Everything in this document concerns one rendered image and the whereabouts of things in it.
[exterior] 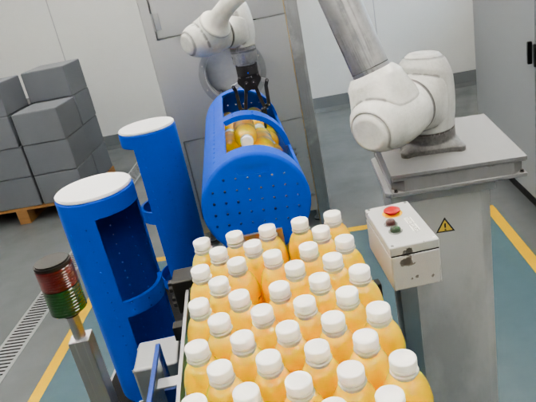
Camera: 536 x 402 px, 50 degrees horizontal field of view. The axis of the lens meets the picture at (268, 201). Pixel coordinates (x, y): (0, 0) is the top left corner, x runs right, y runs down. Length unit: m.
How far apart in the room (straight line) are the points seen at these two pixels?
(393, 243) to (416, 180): 0.47
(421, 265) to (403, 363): 0.38
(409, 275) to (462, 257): 0.62
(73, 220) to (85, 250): 0.12
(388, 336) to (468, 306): 0.95
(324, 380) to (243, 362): 0.14
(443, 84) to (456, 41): 5.10
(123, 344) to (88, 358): 1.18
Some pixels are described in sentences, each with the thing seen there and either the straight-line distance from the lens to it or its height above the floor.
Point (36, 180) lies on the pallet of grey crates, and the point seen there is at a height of 0.36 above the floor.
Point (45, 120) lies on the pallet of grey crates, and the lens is 4.92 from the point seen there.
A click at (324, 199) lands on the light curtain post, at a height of 0.47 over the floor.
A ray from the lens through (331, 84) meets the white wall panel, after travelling 6.57.
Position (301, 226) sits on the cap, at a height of 1.11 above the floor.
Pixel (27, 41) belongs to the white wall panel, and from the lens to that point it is 7.08.
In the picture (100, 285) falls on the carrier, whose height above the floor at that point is 0.70.
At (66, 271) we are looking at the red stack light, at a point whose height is 1.24.
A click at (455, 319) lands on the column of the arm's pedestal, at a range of 1.91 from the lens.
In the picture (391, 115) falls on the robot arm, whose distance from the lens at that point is 1.44.
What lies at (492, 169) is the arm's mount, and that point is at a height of 1.03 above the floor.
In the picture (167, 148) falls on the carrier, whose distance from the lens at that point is 2.81.
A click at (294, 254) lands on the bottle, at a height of 1.04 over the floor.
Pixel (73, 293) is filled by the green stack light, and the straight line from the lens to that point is 1.05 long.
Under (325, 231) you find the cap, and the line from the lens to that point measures 1.21.
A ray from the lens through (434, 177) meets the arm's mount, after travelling 1.61.
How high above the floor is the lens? 1.65
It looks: 22 degrees down
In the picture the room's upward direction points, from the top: 12 degrees counter-clockwise
